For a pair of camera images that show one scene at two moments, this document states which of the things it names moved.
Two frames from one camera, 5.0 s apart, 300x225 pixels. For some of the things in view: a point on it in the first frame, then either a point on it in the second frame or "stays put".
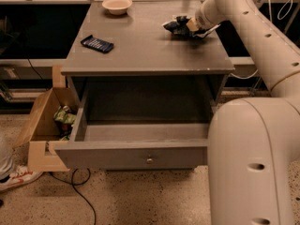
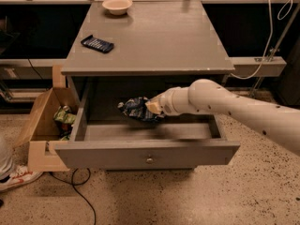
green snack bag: [64, 119] stays put
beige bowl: [117, 7] stays put
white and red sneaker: [20, 177] stays put
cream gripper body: [201, 21] -> [164, 102]
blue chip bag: [178, 26] -> [136, 108]
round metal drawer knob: [149, 160] stays put
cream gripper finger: [192, 24] -> [154, 105]
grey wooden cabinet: [130, 69] stays put
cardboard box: [41, 130] stays put
